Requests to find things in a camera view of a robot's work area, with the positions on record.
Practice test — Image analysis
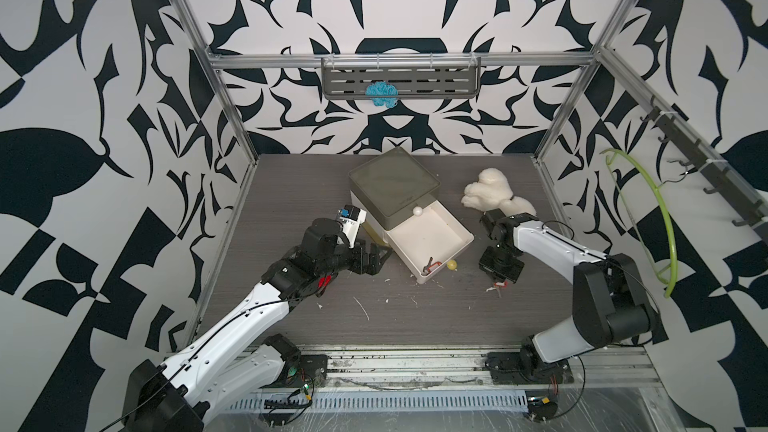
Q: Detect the red tagged key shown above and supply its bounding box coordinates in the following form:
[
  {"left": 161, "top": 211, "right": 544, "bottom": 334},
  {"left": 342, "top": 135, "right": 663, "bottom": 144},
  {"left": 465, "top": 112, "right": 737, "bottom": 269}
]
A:
[{"left": 492, "top": 280, "right": 509, "bottom": 292}]

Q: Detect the white drawer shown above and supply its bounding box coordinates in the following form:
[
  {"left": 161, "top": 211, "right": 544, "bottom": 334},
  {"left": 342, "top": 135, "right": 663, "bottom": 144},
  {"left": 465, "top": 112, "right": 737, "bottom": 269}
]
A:
[{"left": 385, "top": 201, "right": 474, "bottom": 284}]

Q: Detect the drawer unit olive cream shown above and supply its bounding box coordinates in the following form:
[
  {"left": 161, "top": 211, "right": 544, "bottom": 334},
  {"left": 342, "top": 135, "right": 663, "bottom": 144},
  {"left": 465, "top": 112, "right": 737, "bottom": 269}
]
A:
[{"left": 348, "top": 146, "right": 441, "bottom": 244}]

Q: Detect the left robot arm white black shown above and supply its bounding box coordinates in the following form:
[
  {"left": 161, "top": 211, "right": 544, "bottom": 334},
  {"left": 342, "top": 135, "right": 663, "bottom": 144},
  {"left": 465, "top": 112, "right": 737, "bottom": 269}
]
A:
[{"left": 117, "top": 217, "right": 393, "bottom": 431}]

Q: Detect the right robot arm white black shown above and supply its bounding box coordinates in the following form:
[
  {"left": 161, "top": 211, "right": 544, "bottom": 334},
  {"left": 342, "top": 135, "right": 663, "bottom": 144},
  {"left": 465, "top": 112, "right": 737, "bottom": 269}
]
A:
[{"left": 479, "top": 209, "right": 659, "bottom": 384}]

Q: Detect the red toy with eyes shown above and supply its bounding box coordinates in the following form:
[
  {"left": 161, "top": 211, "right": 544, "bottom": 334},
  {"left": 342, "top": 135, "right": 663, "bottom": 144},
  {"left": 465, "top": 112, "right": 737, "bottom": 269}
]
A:
[{"left": 318, "top": 275, "right": 333, "bottom": 289}]

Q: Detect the white plush polar bear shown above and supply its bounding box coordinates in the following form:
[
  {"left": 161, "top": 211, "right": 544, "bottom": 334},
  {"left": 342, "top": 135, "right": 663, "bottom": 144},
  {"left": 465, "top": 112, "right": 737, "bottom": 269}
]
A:
[{"left": 461, "top": 168, "right": 537, "bottom": 216}]

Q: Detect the green clothes hanger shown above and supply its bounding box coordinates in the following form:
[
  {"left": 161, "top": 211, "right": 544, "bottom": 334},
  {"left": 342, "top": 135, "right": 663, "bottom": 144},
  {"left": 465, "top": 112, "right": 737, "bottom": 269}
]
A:
[{"left": 600, "top": 148, "right": 680, "bottom": 299}]

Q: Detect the teal crumpled scrunchie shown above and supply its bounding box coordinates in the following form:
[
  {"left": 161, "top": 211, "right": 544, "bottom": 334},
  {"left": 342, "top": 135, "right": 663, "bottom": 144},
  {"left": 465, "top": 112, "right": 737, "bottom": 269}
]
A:
[{"left": 365, "top": 81, "right": 399, "bottom": 109}]

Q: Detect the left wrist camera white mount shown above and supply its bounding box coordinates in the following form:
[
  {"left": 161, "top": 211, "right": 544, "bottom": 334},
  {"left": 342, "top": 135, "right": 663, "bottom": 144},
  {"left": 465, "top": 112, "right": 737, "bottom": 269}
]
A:
[{"left": 336, "top": 205, "right": 367, "bottom": 249}]

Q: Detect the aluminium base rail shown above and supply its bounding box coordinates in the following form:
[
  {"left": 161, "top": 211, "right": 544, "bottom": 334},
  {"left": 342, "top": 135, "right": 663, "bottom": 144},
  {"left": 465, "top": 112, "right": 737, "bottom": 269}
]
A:
[{"left": 299, "top": 345, "right": 661, "bottom": 391}]

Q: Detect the white slotted cable duct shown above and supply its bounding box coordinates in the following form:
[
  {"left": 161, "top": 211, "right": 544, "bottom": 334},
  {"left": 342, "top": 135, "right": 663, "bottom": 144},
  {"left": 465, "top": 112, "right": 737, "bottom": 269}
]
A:
[{"left": 221, "top": 388, "right": 530, "bottom": 415}]

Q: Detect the grey slotted wall shelf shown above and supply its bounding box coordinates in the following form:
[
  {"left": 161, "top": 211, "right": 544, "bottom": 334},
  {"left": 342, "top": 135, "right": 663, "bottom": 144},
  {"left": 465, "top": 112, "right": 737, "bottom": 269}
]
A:
[{"left": 320, "top": 56, "right": 481, "bottom": 100}]

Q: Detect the dark wall hook rail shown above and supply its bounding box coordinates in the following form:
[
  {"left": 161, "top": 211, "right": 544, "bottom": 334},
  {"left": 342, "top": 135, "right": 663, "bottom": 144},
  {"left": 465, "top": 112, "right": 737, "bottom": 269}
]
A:
[{"left": 639, "top": 96, "right": 767, "bottom": 242}]

